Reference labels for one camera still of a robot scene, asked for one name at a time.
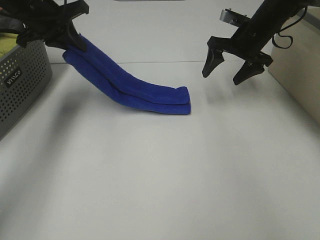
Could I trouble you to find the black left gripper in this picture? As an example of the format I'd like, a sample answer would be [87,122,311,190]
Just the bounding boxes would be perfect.
[15,0,89,52]

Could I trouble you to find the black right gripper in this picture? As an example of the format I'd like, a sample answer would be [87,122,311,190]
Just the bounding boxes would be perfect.
[202,19,273,85]

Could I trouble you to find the blue microfibre towel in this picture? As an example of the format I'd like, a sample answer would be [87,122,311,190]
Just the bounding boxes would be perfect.
[62,36,191,115]

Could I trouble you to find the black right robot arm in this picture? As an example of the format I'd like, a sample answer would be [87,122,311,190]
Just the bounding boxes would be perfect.
[202,0,320,85]

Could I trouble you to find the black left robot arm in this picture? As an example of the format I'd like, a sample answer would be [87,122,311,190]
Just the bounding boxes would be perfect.
[0,0,89,52]

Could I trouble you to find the grey perforated plastic basket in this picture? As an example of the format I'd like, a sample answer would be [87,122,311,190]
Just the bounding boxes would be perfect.
[0,40,53,138]

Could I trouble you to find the beige bin with grey rim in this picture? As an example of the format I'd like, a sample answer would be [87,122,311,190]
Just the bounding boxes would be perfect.
[268,8,320,122]

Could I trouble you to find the green towel in basket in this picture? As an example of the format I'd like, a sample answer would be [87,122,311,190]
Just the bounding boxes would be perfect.
[0,32,18,58]

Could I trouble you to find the black cloth in basket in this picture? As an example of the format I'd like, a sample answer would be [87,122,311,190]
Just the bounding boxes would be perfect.
[0,15,26,34]

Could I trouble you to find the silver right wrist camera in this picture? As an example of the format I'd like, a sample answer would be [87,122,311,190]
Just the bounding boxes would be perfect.
[219,9,250,27]

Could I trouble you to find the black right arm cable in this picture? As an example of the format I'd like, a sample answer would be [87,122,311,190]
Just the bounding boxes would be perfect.
[271,6,309,50]

